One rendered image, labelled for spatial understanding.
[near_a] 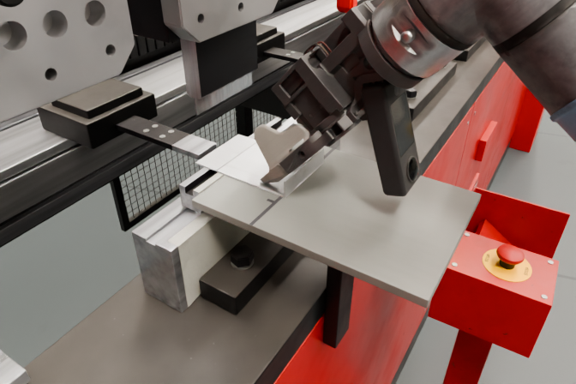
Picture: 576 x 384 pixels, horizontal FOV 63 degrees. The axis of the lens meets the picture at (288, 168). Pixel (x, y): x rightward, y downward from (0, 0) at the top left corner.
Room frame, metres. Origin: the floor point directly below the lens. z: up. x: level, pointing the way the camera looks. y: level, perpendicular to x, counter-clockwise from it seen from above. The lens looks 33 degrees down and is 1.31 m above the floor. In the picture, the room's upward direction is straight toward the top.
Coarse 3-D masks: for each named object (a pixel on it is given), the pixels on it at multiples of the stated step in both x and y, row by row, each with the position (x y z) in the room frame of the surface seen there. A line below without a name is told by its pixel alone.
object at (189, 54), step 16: (240, 32) 0.51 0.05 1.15; (192, 48) 0.45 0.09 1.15; (208, 48) 0.47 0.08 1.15; (224, 48) 0.49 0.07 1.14; (240, 48) 0.51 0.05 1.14; (256, 48) 0.53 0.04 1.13; (192, 64) 0.45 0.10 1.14; (208, 64) 0.46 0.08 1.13; (224, 64) 0.48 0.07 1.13; (240, 64) 0.51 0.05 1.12; (256, 64) 0.53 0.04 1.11; (192, 80) 0.46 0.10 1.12; (208, 80) 0.46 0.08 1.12; (224, 80) 0.48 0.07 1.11; (240, 80) 0.52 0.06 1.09; (192, 96) 0.46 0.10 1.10; (208, 96) 0.47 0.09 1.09; (224, 96) 0.49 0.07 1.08
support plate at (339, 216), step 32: (352, 160) 0.49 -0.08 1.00; (224, 192) 0.43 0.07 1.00; (256, 192) 0.43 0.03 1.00; (320, 192) 0.43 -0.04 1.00; (352, 192) 0.43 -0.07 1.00; (416, 192) 0.43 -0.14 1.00; (448, 192) 0.43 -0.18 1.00; (256, 224) 0.37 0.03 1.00; (288, 224) 0.37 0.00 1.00; (320, 224) 0.37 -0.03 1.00; (352, 224) 0.37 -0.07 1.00; (384, 224) 0.37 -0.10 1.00; (416, 224) 0.37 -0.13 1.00; (448, 224) 0.37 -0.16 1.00; (320, 256) 0.33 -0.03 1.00; (352, 256) 0.32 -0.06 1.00; (384, 256) 0.32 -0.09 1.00; (416, 256) 0.32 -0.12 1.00; (448, 256) 0.32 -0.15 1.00; (384, 288) 0.29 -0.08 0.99; (416, 288) 0.29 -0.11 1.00
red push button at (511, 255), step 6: (504, 246) 0.55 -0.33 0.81; (510, 246) 0.55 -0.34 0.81; (498, 252) 0.54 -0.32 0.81; (504, 252) 0.54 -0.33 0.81; (510, 252) 0.54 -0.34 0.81; (516, 252) 0.54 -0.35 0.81; (522, 252) 0.54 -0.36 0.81; (504, 258) 0.53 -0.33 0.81; (510, 258) 0.52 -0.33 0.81; (516, 258) 0.52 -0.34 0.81; (522, 258) 0.53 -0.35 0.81; (504, 264) 0.53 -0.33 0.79; (510, 264) 0.52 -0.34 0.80; (516, 264) 0.52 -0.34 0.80
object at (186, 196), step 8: (280, 120) 0.60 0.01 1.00; (280, 128) 0.58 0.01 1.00; (192, 176) 0.46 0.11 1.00; (200, 176) 0.46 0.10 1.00; (208, 176) 0.47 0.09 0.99; (184, 184) 0.44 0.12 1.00; (192, 184) 0.45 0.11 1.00; (200, 184) 0.45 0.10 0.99; (184, 192) 0.44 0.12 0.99; (192, 192) 0.44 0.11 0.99; (184, 200) 0.44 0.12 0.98; (192, 208) 0.43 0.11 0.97
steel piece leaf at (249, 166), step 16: (256, 144) 0.53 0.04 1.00; (240, 160) 0.49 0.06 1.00; (256, 160) 0.49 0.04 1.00; (320, 160) 0.48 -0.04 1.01; (240, 176) 0.46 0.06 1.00; (256, 176) 0.46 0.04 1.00; (288, 176) 0.46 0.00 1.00; (304, 176) 0.45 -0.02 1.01; (272, 192) 0.42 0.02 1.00; (288, 192) 0.42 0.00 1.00
